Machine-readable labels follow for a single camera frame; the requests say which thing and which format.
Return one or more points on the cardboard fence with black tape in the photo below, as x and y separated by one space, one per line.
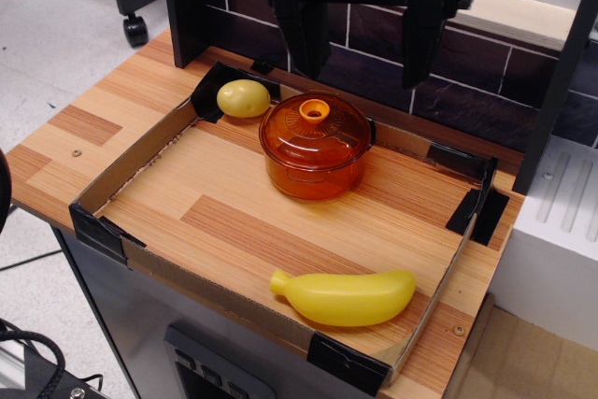
179 224

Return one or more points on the black office chair base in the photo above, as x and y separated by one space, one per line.
134 27

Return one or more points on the black vertical post right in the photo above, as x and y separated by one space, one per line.
555 96

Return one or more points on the black vertical post left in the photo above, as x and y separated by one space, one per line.
189 28

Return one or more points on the black vertical post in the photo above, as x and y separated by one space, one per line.
189 28
555 96

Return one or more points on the yellow toy banana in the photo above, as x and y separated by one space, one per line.
346 300

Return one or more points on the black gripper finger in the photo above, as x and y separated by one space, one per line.
304 25
423 26

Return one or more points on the orange transparent toy pot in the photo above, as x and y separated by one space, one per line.
314 185

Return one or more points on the orange transparent pot lid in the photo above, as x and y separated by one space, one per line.
315 131

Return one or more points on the grey oven control panel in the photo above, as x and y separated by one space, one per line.
203 373

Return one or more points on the yellow toy potato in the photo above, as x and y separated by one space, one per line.
243 99

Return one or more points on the white ridged sink drainer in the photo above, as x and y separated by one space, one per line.
567 190

